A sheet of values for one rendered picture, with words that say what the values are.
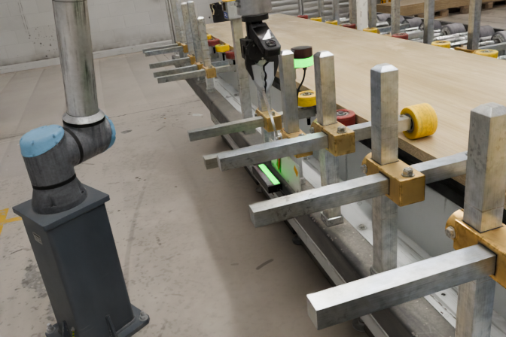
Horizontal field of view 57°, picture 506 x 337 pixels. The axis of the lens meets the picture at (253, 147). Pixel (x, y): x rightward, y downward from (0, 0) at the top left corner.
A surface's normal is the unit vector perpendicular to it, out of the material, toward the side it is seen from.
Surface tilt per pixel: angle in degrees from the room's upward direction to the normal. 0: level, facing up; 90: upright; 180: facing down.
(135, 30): 90
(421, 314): 0
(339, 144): 90
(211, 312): 0
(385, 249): 90
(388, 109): 90
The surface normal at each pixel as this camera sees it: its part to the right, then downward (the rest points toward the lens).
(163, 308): -0.11, -0.92
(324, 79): 0.29, 0.33
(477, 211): -0.95, 0.21
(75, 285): 0.75, 0.17
